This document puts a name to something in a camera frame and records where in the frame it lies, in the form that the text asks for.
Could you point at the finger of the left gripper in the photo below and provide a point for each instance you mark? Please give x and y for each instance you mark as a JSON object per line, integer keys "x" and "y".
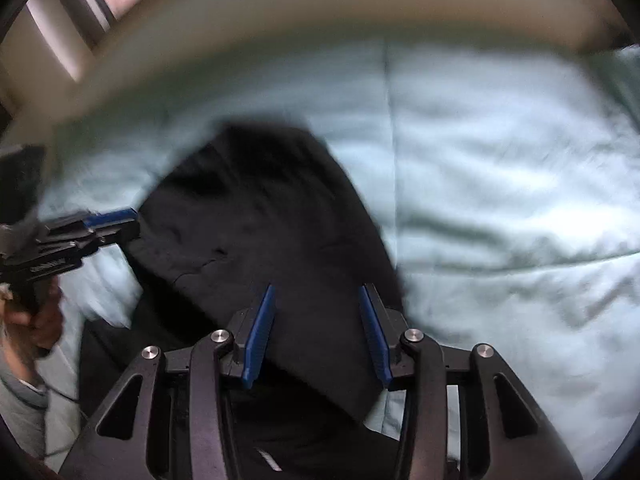
{"x": 115, "y": 232}
{"x": 109, "y": 218}

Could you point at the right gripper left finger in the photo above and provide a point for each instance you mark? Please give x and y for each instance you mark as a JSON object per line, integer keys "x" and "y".
{"x": 250, "y": 329}

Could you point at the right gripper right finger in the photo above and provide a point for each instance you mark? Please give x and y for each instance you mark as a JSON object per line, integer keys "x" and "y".
{"x": 393, "y": 359}

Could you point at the black hooded sweatshirt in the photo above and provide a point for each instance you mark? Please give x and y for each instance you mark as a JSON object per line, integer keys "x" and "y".
{"x": 263, "y": 208}

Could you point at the grey sleeved left forearm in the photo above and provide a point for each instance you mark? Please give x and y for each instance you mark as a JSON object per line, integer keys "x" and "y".
{"x": 24, "y": 397}

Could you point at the person's left hand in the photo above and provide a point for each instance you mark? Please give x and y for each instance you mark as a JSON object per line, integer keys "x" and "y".
{"x": 32, "y": 332}

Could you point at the light teal quilted duvet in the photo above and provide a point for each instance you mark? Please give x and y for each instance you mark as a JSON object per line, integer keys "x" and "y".
{"x": 503, "y": 175}

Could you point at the teal pillow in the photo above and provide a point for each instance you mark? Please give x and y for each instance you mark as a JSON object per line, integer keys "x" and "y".
{"x": 619, "y": 72}

